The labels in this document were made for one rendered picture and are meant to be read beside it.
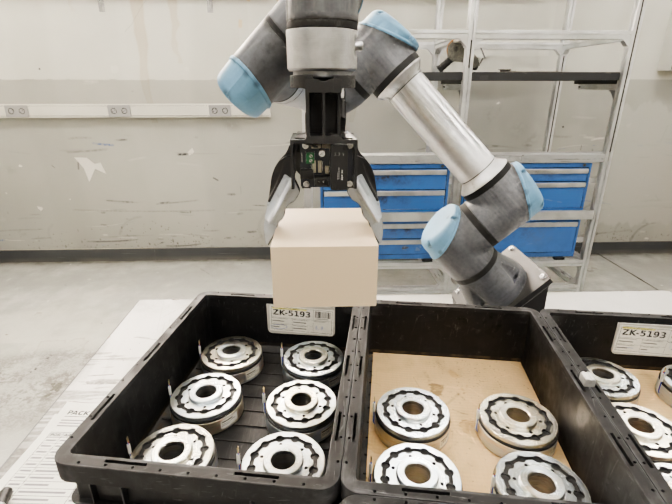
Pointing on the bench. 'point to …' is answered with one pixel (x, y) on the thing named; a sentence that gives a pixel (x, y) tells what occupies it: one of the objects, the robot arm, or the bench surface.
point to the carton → (324, 259)
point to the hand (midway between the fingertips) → (323, 241)
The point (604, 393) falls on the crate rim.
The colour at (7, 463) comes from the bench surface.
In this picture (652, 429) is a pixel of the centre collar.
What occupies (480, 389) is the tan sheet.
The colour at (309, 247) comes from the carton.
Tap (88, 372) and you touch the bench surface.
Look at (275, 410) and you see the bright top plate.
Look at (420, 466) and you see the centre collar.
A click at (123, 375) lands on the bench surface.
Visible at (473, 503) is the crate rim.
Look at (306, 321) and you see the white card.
